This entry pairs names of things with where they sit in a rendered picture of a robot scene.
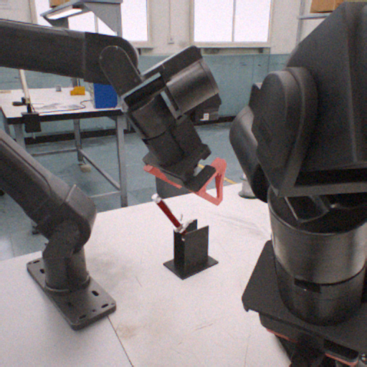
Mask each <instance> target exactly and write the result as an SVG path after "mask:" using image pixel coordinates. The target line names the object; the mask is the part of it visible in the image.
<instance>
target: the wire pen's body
mask: <svg viewBox="0 0 367 367"><path fill-rule="evenodd" d="M156 204H157V205H158V208H159V209H160V210H161V211H162V212H163V213H164V215H166V216H167V217H168V219H169V220H170V221H171V222H172V224H173V228H174V229H175V230H178V229H180V228H181V227H182V222H181V221H179V220H178V219H177V218H176V217H175V216H174V215H173V213H172V211H171V209H170V208H169V207H168V204H167V203H166V202H165V201H164V200H163V199H162V198H161V200H160V201H159V202H158V203H156ZM186 233H188V232H187V231H186V230H185V231H182V232H181V233H180V234H181V235H182V237H183V238H185V234H186Z"/></svg>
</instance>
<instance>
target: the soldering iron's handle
mask: <svg viewBox="0 0 367 367"><path fill-rule="evenodd" d="M324 356H325V352H324V351H321V350H318V349H315V348H314V347H312V346H310V345H307V344H304V343H301V342H299V341H298V342H297V343H296V344H295V347H294V350H293V353H292V356H291V361H292V363H291V364H290V366H289V367H317V366H318V365H320V363H321V362H322V360H323V359H324Z"/></svg>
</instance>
